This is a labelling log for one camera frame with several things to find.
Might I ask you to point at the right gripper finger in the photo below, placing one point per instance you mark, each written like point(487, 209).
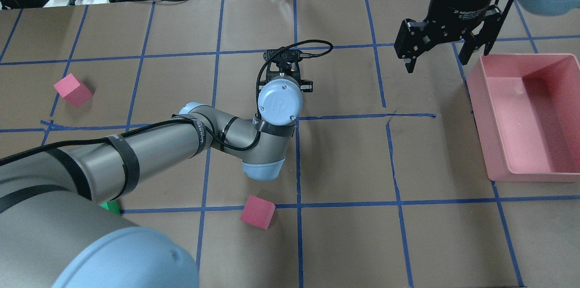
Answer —
point(410, 64)
point(471, 44)

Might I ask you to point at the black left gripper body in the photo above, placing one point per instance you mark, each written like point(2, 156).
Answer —
point(307, 84)

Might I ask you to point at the pink plastic bin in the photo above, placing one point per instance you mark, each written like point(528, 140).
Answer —
point(526, 108)

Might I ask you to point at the pink cube near centre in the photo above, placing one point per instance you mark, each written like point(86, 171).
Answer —
point(258, 212)

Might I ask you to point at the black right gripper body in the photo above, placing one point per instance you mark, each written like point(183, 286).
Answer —
point(460, 7)

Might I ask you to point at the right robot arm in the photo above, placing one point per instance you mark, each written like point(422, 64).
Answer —
point(540, 7)

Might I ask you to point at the pink cube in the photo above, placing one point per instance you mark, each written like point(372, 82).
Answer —
point(71, 89)
point(258, 212)

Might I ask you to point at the green cube near left arm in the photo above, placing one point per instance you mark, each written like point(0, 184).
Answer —
point(112, 206)

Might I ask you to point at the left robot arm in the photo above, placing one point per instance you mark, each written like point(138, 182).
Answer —
point(56, 234)

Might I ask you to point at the pink cube far side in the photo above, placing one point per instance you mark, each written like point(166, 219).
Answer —
point(71, 89)

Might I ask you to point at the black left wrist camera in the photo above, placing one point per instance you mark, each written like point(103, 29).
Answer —
point(285, 57)

